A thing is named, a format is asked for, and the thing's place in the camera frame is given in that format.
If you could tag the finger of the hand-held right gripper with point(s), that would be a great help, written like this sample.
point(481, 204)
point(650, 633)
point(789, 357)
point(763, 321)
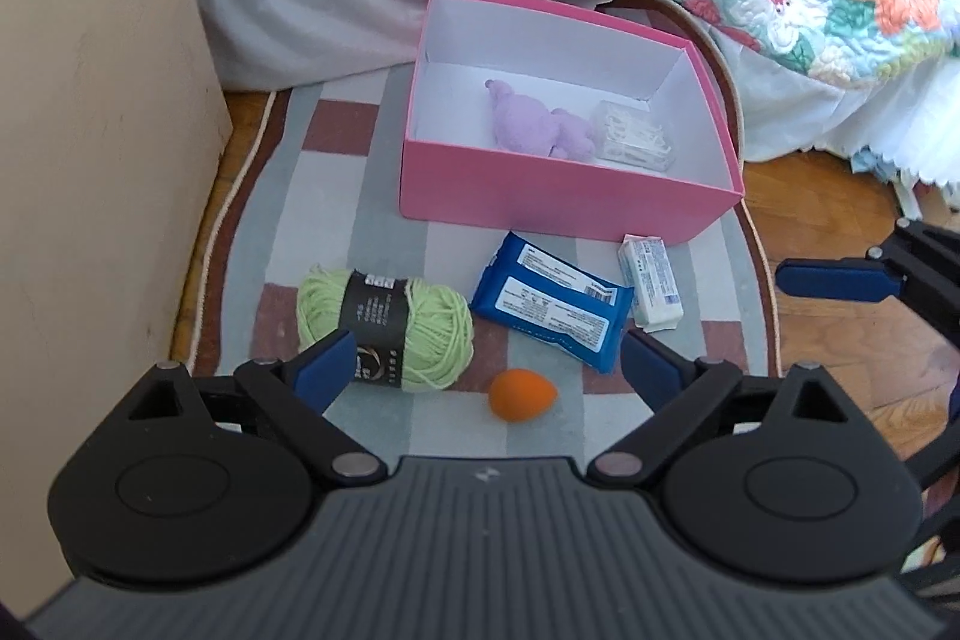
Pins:
point(946, 452)
point(832, 281)

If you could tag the orange makeup sponge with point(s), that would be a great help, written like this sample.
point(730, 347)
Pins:
point(521, 396)

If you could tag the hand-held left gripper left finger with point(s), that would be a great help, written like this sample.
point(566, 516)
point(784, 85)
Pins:
point(326, 374)

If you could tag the blue wet wipes pack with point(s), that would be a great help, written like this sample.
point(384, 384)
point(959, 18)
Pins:
point(547, 302)

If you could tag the white tissue pack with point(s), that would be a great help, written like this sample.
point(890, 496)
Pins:
point(654, 280)

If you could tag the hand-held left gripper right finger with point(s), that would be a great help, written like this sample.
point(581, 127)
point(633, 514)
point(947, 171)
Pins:
point(656, 374)

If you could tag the pink cardboard box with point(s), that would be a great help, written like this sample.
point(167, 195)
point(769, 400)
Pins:
point(555, 201)

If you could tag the clear floss pick box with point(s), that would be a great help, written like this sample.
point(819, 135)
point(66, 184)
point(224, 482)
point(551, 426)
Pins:
point(634, 138)

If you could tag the beige cabinet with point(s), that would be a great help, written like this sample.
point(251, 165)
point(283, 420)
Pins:
point(97, 123)

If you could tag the green yarn ball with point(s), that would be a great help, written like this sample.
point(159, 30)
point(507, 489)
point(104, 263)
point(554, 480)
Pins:
point(435, 332)

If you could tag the checkered rug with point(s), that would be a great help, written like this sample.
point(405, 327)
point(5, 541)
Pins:
point(300, 205)

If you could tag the purple plush toy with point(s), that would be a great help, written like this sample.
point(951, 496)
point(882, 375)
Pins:
point(529, 123)

